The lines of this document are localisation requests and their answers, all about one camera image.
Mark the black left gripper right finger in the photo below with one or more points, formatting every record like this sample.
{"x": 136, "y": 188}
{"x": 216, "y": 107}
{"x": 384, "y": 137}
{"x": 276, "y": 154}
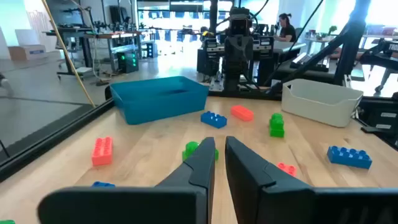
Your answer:
{"x": 280, "y": 202}

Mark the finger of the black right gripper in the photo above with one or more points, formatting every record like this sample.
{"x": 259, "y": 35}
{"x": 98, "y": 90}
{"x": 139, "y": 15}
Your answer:
{"x": 235, "y": 49}
{"x": 242, "y": 49}

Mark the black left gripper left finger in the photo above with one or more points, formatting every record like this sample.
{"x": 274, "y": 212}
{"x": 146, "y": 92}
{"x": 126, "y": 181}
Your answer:
{"x": 140, "y": 205}

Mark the orange toy building block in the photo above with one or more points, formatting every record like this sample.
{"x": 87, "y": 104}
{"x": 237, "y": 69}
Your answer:
{"x": 102, "y": 152}
{"x": 242, "y": 113}
{"x": 289, "y": 169}

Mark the blue toy building block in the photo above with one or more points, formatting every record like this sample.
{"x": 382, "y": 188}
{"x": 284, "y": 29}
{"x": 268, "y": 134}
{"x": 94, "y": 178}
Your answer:
{"x": 213, "y": 120}
{"x": 348, "y": 158}
{"x": 102, "y": 184}

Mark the green toy building block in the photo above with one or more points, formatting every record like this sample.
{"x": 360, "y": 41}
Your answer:
{"x": 276, "y": 126}
{"x": 189, "y": 149}
{"x": 6, "y": 222}

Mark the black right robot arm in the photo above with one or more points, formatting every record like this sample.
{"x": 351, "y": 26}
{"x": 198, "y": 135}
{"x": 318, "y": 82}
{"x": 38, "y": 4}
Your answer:
{"x": 237, "y": 74}

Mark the black Trossen-labelled robot arm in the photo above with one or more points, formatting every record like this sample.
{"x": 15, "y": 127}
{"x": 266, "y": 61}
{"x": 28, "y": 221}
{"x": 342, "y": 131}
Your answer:
{"x": 382, "y": 53}

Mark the black parts drawer cabinet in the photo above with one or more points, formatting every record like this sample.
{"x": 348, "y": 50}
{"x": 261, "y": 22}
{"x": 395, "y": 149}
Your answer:
{"x": 214, "y": 45}
{"x": 263, "y": 46}

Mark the black room pillar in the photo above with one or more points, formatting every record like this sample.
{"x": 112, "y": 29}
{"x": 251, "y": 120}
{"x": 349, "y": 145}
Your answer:
{"x": 213, "y": 15}

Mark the grey office table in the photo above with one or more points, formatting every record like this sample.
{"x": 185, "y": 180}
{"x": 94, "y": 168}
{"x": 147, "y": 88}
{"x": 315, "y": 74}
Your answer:
{"x": 286, "y": 46}

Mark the person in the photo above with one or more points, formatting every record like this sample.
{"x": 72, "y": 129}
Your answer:
{"x": 287, "y": 31}

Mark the small green potted plant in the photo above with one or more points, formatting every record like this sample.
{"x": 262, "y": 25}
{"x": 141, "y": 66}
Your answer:
{"x": 332, "y": 31}

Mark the blue plastic bin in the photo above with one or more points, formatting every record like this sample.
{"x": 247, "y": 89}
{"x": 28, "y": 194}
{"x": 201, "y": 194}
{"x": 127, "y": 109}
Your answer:
{"x": 155, "y": 102}

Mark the light grey plastic bin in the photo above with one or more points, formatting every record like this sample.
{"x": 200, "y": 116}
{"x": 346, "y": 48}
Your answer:
{"x": 317, "y": 109}

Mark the computer tower with green lights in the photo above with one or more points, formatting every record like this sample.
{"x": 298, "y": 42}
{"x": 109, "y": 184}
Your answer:
{"x": 127, "y": 62}

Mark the wooden top desk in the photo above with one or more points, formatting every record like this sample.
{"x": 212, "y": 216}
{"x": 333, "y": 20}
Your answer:
{"x": 109, "y": 35}

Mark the white long table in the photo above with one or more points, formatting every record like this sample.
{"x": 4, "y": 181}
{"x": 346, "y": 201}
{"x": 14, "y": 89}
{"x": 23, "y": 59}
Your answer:
{"x": 376, "y": 36}

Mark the black standing desk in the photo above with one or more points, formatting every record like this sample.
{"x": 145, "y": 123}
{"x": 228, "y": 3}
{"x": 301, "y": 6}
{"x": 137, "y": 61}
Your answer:
{"x": 66, "y": 30}

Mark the white cardboard box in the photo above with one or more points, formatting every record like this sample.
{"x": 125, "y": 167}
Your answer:
{"x": 26, "y": 53}

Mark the white flat panel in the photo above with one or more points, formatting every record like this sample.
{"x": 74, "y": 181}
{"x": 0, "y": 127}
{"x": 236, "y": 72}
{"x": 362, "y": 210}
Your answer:
{"x": 27, "y": 37}

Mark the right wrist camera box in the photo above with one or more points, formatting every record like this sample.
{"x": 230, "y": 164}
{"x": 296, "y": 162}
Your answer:
{"x": 240, "y": 26}

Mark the silver aluminium bracket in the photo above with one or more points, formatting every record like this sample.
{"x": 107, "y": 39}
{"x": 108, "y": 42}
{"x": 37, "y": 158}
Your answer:
{"x": 217, "y": 82}

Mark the black aluminium table frame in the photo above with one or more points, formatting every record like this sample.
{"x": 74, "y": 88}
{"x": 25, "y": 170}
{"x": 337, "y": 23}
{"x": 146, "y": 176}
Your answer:
{"x": 46, "y": 143}

